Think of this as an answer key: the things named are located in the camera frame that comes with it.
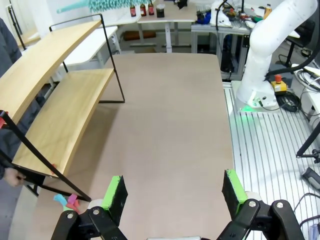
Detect green-tipped left gripper left finger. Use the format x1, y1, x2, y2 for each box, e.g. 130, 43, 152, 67
50, 174, 131, 240

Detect black office chair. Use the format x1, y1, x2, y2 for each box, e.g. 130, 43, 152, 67
278, 19, 316, 69

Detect dark glass jar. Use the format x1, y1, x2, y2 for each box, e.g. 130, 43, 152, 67
155, 5, 167, 19

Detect black camera tripod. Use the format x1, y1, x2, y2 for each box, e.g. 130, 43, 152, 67
295, 119, 320, 164

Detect green-tipped left gripper right finger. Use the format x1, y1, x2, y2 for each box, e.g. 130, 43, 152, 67
221, 169, 305, 240

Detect teal microfiber duster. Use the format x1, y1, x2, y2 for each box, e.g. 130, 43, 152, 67
56, 0, 141, 15

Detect orange bottle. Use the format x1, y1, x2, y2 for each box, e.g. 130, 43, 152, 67
263, 3, 273, 21

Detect two-tier wooden black-framed shelf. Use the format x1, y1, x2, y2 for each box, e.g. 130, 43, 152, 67
0, 13, 126, 203

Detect grey jacket torso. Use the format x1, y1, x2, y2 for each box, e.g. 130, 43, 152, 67
0, 17, 24, 79

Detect person's right hand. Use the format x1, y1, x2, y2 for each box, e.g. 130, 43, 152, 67
3, 166, 27, 188

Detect blue object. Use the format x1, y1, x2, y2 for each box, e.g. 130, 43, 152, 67
197, 11, 212, 26

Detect grey jacketed right forearm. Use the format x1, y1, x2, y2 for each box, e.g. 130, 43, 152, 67
0, 149, 16, 181

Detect long red paper scrap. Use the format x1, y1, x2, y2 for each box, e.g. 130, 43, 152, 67
0, 110, 10, 129

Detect teal paper scrap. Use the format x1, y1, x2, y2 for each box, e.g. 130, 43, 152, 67
52, 194, 67, 205

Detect black handheld device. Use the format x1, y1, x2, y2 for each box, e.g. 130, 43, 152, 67
300, 166, 320, 187

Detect yellow emergency stop box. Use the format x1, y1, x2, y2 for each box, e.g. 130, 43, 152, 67
270, 74, 288, 96

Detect black cable bundle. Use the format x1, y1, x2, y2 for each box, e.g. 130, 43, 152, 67
276, 89, 305, 114

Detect slotted aluminium base platform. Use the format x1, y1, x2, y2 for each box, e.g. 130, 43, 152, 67
221, 79, 320, 240

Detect light wooden desk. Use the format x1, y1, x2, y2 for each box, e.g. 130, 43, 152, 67
136, 3, 199, 55

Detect white side table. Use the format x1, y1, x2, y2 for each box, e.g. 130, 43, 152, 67
59, 24, 123, 76

